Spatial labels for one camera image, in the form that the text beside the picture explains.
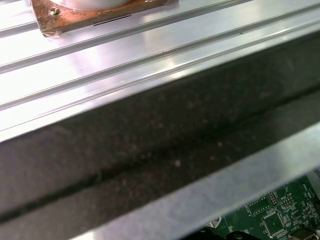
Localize green motherboard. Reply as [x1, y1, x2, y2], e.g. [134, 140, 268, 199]
[207, 174, 320, 240]

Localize black grey PC case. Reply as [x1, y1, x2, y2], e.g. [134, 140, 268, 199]
[0, 37, 320, 240]

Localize brown square base plate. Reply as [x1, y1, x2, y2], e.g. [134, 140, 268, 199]
[29, 0, 180, 38]

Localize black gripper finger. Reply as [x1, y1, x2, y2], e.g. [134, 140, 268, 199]
[221, 229, 253, 240]

